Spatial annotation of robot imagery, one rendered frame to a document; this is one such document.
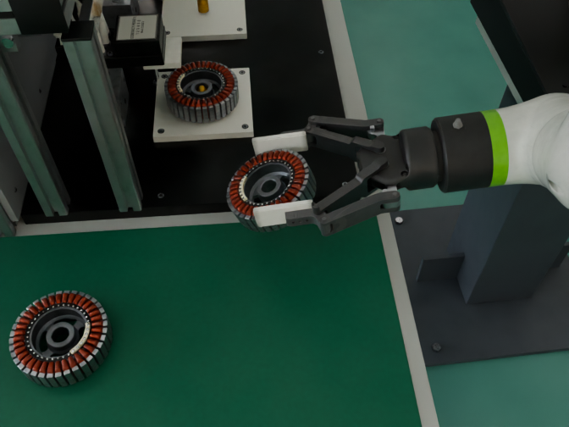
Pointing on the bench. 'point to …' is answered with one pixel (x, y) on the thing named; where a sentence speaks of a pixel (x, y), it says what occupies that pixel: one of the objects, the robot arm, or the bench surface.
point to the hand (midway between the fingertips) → (269, 179)
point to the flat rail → (91, 11)
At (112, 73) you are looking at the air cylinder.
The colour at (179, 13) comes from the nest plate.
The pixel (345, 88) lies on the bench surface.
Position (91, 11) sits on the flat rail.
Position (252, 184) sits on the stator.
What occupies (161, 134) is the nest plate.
